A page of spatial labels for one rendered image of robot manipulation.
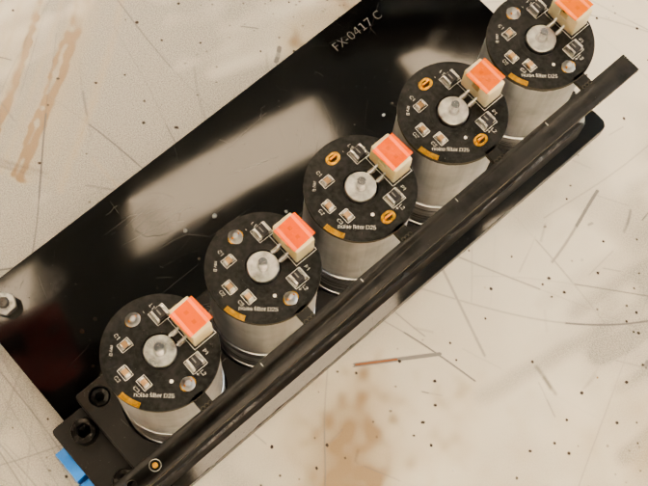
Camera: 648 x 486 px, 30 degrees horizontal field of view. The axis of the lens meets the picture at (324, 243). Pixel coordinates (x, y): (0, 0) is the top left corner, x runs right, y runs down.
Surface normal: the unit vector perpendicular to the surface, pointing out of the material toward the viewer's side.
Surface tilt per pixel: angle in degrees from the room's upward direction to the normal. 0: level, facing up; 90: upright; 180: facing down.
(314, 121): 0
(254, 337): 90
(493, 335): 0
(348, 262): 90
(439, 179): 90
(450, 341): 0
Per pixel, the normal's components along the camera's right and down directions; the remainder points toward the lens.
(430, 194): -0.19, 0.93
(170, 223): 0.04, -0.33
